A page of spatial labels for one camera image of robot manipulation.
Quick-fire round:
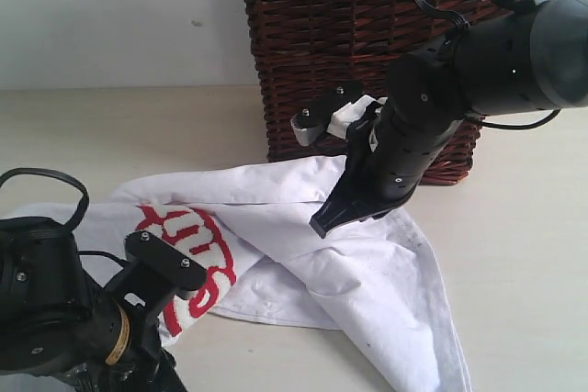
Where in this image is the dark brown wicker basket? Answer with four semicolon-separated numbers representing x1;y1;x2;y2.
236;0;537;186

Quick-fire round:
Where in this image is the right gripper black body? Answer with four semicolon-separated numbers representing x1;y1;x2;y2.
310;109;412;239

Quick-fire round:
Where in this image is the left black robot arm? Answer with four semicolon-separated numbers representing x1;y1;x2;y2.
1;217;188;391

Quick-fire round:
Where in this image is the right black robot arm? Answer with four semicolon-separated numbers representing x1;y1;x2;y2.
310;0;587;236

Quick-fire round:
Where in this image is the white t-shirt red print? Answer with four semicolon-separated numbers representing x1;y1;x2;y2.
4;155;474;392

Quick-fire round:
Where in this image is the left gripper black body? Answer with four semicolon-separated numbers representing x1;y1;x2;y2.
63;290;187;391

